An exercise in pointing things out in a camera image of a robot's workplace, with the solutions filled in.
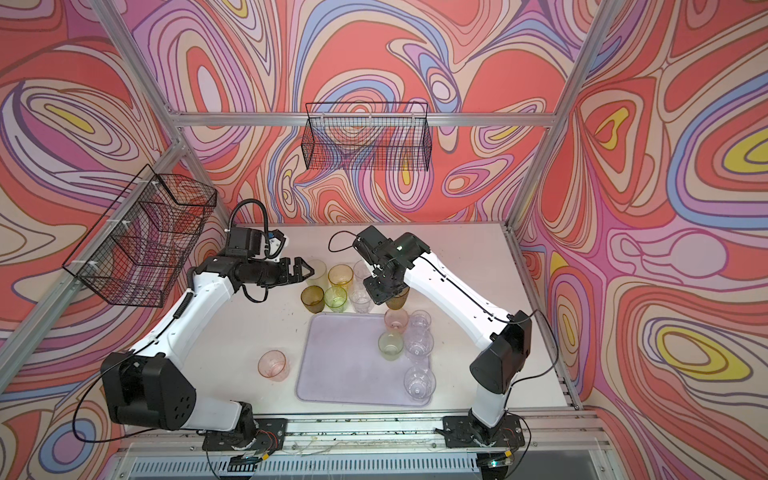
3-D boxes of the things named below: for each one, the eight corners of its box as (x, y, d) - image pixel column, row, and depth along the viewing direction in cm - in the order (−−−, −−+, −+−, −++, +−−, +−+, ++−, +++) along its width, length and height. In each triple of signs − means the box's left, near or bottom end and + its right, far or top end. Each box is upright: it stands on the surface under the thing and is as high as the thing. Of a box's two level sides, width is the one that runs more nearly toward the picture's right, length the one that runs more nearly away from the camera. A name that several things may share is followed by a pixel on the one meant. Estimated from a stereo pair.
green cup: (326, 313, 96) (322, 303, 91) (328, 297, 100) (325, 286, 95) (347, 313, 96) (344, 303, 91) (348, 297, 100) (346, 286, 95)
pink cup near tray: (263, 383, 83) (254, 374, 78) (269, 358, 88) (261, 349, 82) (288, 383, 83) (281, 374, 78) (293, 358, 88) (286, 349, 82)
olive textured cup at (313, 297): (303, 313, 97) (299, 302, 91) (307, 297, 101) (302, 285, 95) (325, 313, 97) (322, 302, 91) (328, 297, 101) (325, 285, 95)
